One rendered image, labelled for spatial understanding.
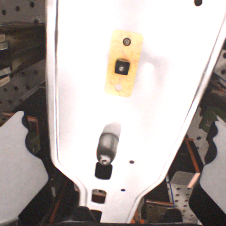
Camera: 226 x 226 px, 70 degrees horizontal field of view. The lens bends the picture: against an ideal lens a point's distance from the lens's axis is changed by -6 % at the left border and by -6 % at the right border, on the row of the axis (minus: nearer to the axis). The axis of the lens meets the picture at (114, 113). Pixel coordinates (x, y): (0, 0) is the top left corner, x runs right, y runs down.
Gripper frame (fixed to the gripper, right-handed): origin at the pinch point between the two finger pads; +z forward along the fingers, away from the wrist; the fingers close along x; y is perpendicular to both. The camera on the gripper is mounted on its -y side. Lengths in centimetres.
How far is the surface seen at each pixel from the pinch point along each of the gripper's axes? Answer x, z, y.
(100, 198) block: -2.4, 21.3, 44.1
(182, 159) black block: 14.9, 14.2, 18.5
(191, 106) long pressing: 10.8, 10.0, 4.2
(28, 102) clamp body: -20.2, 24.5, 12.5
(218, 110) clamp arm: 15.1, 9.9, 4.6
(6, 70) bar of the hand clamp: -12.7, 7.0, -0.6
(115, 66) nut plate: -0.4, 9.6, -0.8
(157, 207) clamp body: 13.9, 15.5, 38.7
